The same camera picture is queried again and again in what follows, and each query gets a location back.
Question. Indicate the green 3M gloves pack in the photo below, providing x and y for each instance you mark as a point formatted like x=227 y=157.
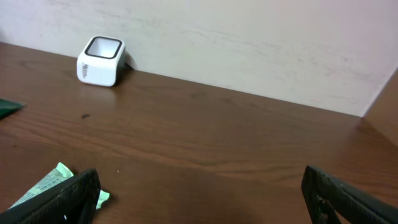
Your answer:
x=9 y=107

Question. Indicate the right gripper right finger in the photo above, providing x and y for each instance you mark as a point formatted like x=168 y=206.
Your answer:
x=327 y=197

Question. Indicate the white barcode scanner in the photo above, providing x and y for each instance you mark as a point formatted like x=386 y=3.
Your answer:
x=101 y=61

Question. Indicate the light green snack packet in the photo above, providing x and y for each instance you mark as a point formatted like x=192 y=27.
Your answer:
x=54 y=177

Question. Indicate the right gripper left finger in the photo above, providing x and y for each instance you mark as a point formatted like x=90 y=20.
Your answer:
x=71 y=201

